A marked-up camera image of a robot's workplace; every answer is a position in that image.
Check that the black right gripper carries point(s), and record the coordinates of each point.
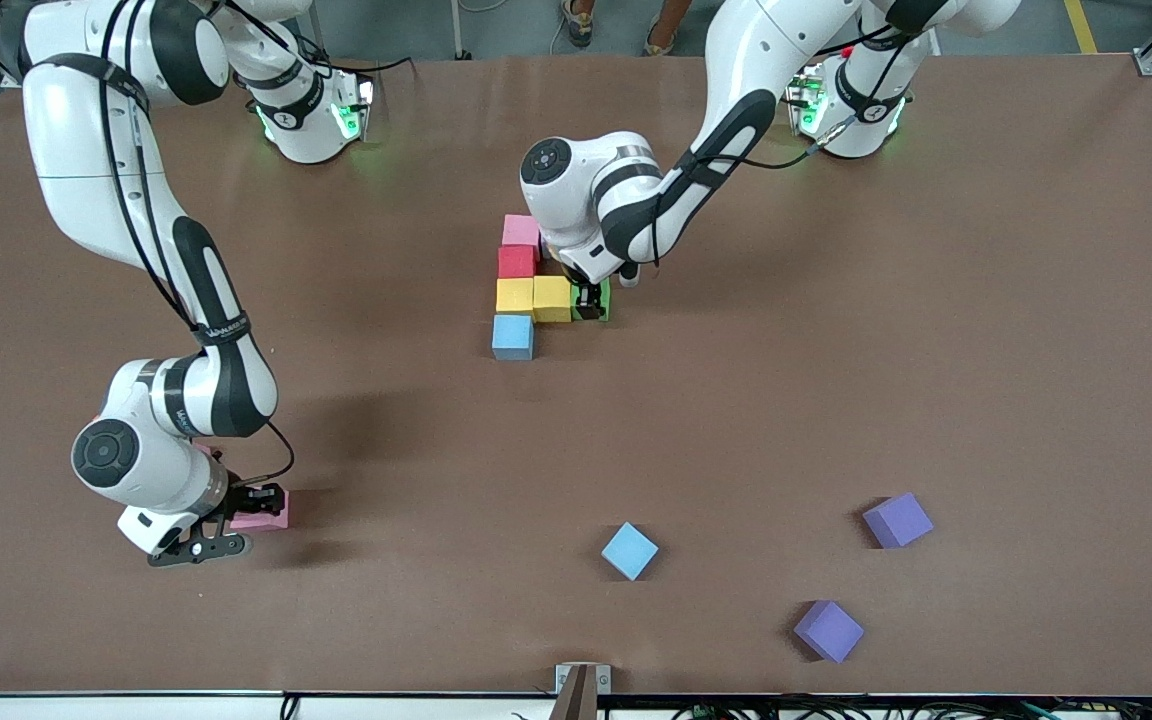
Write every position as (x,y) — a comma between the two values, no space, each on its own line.
(249,497)

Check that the green foam block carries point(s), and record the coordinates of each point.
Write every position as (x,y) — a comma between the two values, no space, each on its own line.
(606,305)

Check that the yellow foam block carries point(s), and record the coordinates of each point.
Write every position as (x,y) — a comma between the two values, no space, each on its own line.
(514,296)
(552,299)

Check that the red foam block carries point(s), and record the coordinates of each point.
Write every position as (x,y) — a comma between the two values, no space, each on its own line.
(517,262)

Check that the blue foam block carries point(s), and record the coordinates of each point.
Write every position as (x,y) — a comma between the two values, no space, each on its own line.
(513,337)
(629,551)

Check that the purple foam block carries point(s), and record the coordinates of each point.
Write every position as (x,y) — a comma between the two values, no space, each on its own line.
(828,631)
(897,520)

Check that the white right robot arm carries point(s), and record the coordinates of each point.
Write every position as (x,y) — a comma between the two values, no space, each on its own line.
(86,130)

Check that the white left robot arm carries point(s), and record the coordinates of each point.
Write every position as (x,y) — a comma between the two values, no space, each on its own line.
(766,60)

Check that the brown paper table cover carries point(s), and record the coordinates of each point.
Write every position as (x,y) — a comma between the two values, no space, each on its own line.
(436,620)

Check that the white table edge rail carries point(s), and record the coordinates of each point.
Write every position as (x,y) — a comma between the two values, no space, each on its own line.
(86,708)

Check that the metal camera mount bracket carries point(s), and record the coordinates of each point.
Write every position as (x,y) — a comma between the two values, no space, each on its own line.
(581,690)

